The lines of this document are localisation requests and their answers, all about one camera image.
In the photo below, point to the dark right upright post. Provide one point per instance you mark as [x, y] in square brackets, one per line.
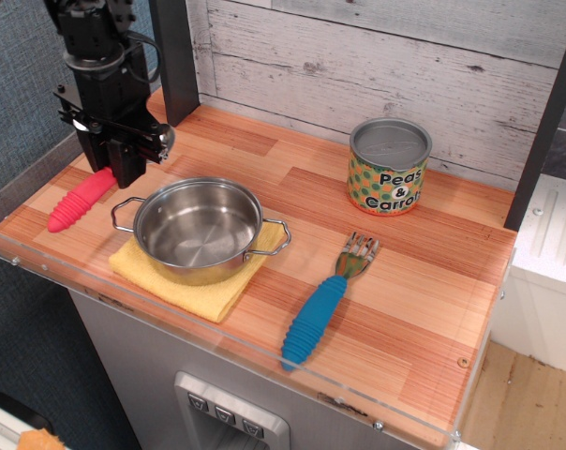
[539, 150]

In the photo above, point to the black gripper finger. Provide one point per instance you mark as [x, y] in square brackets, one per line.
[127, 165]
[95, 150]

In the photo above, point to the clear acrylic guard rail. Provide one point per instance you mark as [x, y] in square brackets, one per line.
[404, 344]

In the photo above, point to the blue handled fork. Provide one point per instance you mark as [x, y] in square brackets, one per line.
[308, 327]

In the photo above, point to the silver button panel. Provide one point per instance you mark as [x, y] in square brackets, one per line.
[217, 419]

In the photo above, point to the white side cabinet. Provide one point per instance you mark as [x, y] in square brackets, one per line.
[530, 315]

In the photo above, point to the yellow folded cloth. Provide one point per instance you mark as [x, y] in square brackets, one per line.
[211, 302]

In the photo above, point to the peas and carrots can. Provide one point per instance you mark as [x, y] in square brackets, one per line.
[388, 159]

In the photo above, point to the stainless steel pot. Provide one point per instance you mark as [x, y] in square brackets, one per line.
[200, 230]

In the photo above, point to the red handled spoon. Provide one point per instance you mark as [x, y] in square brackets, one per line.
[84, 196]

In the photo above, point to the dark left upright post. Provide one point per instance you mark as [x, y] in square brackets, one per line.
[177, 73]

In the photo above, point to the dark upright post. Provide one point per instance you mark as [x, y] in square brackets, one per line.
[177, 73]
[539, 150]

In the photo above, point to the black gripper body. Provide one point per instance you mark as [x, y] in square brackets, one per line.
[109, 95]

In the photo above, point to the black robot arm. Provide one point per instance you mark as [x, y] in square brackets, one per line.
[93, 29]

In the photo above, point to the orange object bottom left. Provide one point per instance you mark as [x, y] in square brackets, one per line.
[39, 439]

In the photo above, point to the grey toy kitchen cabinet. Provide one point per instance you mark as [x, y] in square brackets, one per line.
[142, 359]

